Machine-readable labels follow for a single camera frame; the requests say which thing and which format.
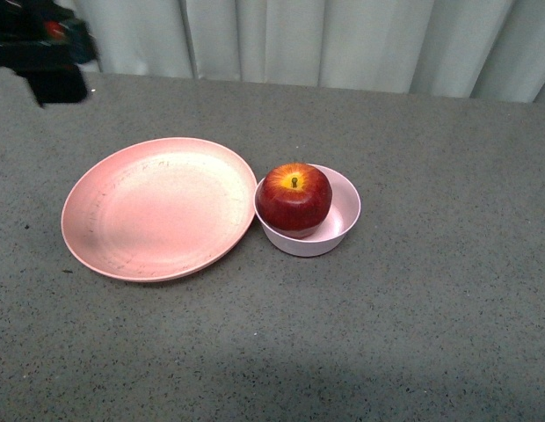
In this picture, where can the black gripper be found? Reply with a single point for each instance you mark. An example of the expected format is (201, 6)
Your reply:
(46, 44)

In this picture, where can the red yellow apple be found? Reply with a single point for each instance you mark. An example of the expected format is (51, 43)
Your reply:
(294, 199)

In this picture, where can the pink plate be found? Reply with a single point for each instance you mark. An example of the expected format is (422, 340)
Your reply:
(159, 210)

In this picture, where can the light pink bowl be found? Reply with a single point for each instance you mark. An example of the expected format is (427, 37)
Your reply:
(344, 212)

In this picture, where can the white curtain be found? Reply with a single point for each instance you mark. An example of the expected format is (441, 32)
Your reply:
(461, 49)

